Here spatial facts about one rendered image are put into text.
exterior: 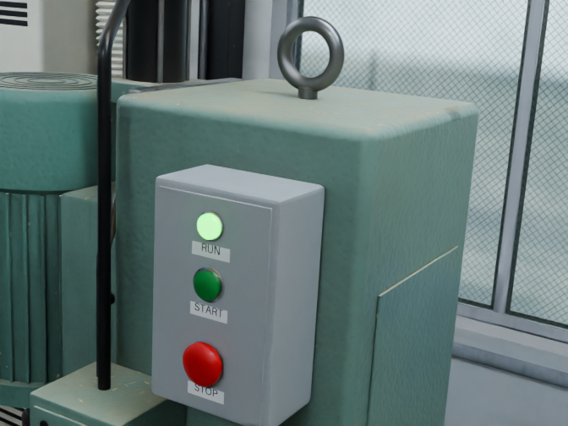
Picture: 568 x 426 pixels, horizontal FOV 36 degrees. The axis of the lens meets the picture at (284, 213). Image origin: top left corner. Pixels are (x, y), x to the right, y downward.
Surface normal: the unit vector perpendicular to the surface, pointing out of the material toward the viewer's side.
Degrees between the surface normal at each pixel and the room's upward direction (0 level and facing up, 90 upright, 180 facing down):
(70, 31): 90
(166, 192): 90
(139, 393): 0
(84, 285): 90
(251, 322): 90
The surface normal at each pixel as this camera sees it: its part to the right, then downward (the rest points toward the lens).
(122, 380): 0.06, -0.97
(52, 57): 0.83, 0.18
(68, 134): 0.43, 0.25
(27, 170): 0.05, 0.25
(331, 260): -0.51, 0.19
